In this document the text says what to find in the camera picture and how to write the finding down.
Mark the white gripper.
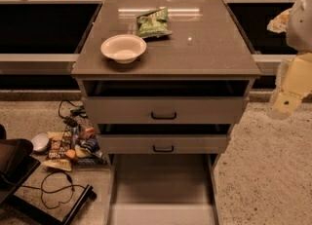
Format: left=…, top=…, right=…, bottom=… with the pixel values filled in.
left=267, top=53, right=312, bottom=120

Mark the grey bottom drawer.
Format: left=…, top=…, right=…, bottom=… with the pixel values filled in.
left=104, top=154, right=221, bottom=225

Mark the grey drawer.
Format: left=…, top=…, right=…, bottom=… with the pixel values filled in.
left=97, top=124, right=231, bottom=154
left=104, top=154, right=221, bottom=225
left=83, top=80, right=249, bottom=125

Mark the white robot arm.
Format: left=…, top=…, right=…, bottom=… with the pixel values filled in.
left=267, top=0, right=312, bottom=120

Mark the grey three-drawer cabinet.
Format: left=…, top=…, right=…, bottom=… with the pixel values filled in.
left=70, top=0, right=262, bottom=157

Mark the grey middle drawer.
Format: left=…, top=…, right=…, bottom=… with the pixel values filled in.
left=97, top=124, right=231, bottom=154

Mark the grey top drawer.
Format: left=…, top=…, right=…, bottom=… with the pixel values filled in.
left=83, top=80, right=249, bottom=125

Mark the green chip bag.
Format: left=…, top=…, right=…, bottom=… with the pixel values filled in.
left=136, top=7, right=172, bottom=39

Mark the white paper bowl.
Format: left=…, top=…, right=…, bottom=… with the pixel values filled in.
left=100, top=34, right=147, bottom=64

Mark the blue snack packet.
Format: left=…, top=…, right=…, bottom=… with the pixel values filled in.
left=77, top=135, right=102, bottom=159

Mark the black charger adapter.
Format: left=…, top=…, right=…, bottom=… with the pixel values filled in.
left=63, top=116, right=78, bottom=128

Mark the orange fruit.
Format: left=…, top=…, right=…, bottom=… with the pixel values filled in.
left=65, top=149, right=78, bottom=161

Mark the brown snack bag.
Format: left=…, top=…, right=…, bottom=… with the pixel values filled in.
left=42, top=131, right=72, bottom=171

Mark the small white bowl on floor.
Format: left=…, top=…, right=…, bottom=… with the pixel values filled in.
left=31, top=133, right=49, bottom=152

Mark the black chair base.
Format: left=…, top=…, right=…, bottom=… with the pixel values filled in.
left=0, top=125, right=97, bottom=225

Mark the black power cable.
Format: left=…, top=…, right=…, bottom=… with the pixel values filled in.
left=20, top=169, right=88, bottom=210

